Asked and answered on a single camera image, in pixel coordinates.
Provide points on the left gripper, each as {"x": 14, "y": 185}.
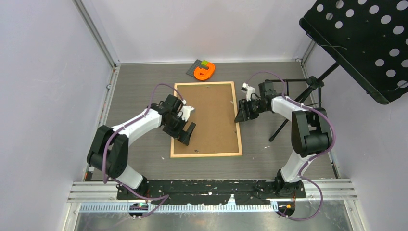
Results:
{"x": 183, "y": 136}

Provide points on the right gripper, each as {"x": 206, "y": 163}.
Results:
{"x": 243, "y": 115}

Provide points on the brown backing board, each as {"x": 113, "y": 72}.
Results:
{"x": 213, "y": 118}

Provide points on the wooden picture frame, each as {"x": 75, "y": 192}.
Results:
{"x": 237, "y": 134}

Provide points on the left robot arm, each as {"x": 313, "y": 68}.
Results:
{"x": 109, "y": 149}

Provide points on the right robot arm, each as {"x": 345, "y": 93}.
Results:
{"x": 310, "y": 131}

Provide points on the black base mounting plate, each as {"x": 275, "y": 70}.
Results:
{"x": 218, "y": 192}

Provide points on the orange plastic horseshoe piece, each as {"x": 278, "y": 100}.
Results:
{"x": 204, "y": 73}

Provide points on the green building brick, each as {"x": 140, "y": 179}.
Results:
{"x": 204, "y": 64}

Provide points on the grey building baseplate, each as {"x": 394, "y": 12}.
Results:
{"x": 193, "y": 67}

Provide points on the black perforated music stand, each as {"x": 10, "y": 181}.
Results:
{"x": 368, "y": 39}

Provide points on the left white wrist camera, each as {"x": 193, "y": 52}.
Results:
{"x": 185, "y": 112}

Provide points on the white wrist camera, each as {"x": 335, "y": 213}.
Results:
{"x": 248, "y": 90}
{"x": 185, "y": 112}

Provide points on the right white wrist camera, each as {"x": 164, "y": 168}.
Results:
{"x": 248, "y": 90}

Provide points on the aluminium rail frame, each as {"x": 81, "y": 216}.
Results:
{"x": 329, "y": 205}

